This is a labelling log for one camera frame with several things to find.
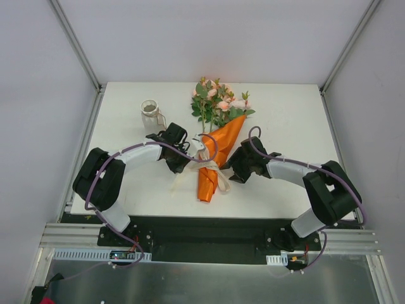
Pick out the pink rose stem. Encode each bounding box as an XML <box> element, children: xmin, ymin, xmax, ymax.
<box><xmin>206</xmin><ymin>79</ymin><xmax>227</xmax><ymax>132</ymax></box>
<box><xmin>215</xmin><ymin>84</ymin><xmax>235</xmax><ymax>127</ymax></box>
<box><xmin>228</xmin><ymin>91</ymin><xmax>256</xmax><ymax>121</ymax></box>
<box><xmin>190</xmin><ymin>77</ymin><xmax>210</xmax><ymax>133</ymax></box>

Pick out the black strap with red cloth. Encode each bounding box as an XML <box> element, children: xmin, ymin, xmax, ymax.
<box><xmin>30</xmin><ymin>272</ymin><xmax>65</xmax><ymax>304</ymax></box>

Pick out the orange wrapping paper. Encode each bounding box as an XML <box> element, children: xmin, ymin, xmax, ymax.
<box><xmin>197</xmin><ymin>116</ymin><xmax>246</xmax><ymax>203</ymax></box>

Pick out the white cable duct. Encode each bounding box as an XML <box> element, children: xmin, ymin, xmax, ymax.
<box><xmin>266</xmin><ymin>253</ymin><xmax>289</xmax><ymax>267</ymax></box>
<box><xmin>53</xmin><ymin>248</ymin><xmax>152</xmax><ymax>263</ymax></box>

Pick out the left white cable duct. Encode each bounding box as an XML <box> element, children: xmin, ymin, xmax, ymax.
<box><xmin>53</xmin><ymin>248</ymin><xmax>152</xmax><ymax>263</ymax></box>

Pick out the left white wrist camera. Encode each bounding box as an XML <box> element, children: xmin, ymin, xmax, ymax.
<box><xmin>187</xmin><ymin>134</ymin><xmax>206</xmax><ymax>158</ymax></box>

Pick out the white ribbed ceramic vase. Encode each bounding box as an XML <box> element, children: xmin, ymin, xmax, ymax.
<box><xmin>140</xmin><ymin>99</ymin><xmax>166</xmax><ymax>135</ymax></box>

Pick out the cream fabric ribbon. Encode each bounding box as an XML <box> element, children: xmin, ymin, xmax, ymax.
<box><xmin>170</xmin><ymin>148</ymin><xmax>232</xmax><ymax>194</ymax></box>

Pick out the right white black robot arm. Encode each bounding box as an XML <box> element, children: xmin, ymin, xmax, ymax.
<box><xmin>221</xmin><ymin>137</ymin><xmax>362</xmax><ymax>252</ymax></box>

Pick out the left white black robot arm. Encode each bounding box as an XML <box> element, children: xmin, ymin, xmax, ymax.
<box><xmin>72</xmin><ymin>123</ymin><xmax>191</xmax><ymax>246</ymax></box>

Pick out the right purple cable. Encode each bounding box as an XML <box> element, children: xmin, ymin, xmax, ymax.
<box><xmin>247</xmin><ymin>126</ymin><xmax>368</xmax><ymax>279</ymax></box>

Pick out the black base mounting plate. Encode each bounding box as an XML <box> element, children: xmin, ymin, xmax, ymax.
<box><xmin>59</xmin><ymin>212</ymin><xmax>363</xmax><ymax>264</ymax></box>

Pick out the right white cable duct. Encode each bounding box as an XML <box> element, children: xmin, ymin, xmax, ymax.
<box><xmin>266</xmin><ymin>253</ymin><xmax>289</xmax><ymax>267</ymax></box>

